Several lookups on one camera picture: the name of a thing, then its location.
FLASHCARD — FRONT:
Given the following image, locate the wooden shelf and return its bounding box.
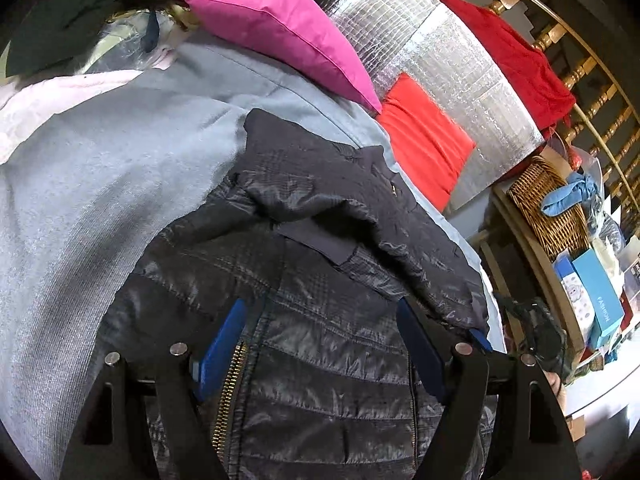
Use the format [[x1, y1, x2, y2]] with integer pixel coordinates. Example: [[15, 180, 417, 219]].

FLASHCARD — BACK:
[[475, 185, 586, 356]]

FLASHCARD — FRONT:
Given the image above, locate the grey blanket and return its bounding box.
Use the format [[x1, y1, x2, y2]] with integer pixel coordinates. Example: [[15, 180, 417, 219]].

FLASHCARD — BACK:
[[0, 42, 506, 480]]

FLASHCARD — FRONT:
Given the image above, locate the pink pillow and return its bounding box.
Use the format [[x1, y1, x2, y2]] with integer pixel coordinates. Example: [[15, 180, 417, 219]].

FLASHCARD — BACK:
[[173, 0, 383, 113]]

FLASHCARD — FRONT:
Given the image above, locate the red pillow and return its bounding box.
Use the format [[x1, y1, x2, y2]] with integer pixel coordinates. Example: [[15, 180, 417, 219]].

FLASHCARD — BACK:
[[376, 72, 476, 211]]

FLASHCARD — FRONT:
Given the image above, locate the dark green cloth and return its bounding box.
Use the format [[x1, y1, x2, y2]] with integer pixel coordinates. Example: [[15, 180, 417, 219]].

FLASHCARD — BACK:
[[5, 0, 121, 76]]

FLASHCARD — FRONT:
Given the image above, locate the light blue cloth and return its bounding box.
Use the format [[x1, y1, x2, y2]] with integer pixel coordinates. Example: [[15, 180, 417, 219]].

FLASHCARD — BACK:
[[541, 172, 601, 218]]

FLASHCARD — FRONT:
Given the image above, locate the wooden bed railing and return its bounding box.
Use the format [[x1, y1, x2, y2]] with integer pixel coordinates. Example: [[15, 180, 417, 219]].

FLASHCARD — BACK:
[[272, 0, 640, 201]]

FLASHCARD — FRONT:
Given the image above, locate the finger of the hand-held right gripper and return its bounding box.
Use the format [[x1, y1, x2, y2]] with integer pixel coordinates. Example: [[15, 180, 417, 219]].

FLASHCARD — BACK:
[[469, 329, 494, 354]]

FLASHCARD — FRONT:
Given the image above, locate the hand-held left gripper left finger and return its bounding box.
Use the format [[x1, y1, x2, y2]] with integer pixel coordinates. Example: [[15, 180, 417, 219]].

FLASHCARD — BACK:
[[60, 297, 248, 480]]

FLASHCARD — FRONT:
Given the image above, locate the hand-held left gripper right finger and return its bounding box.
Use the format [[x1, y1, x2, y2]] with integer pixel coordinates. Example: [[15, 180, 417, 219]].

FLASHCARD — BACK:
[[396, 299, 583, 480]]

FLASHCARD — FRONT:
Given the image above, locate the red cloth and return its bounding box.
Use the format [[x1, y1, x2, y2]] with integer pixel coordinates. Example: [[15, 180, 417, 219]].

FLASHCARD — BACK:
[[427, 0, 576, 131]]

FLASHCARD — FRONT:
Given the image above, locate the blue cardboard box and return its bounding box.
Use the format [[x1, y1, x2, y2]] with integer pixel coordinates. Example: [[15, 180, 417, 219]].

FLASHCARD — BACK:
[[572, 249, 626, 351]]

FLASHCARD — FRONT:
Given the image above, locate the black quilted jacket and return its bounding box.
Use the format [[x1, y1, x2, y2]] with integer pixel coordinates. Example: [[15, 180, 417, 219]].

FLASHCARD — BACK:
[[92, 108, 501, 480]]

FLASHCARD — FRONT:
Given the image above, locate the white bed sheet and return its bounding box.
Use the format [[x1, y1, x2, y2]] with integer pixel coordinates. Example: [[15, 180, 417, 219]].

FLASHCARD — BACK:
[[0, 70, 146, 163]]

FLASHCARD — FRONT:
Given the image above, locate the silver foil insulation mat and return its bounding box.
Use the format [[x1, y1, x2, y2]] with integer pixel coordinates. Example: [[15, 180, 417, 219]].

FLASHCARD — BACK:
[[320, 0, 546, 213]]

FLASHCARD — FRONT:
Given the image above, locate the clear plastic bag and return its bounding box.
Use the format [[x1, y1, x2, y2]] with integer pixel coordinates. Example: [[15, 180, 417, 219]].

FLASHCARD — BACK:
[[80, 10, 176, 73]]

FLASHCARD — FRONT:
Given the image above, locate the wicker basket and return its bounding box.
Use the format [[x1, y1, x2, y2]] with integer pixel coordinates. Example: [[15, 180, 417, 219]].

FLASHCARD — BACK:
[[507, 156, 591, 261]]

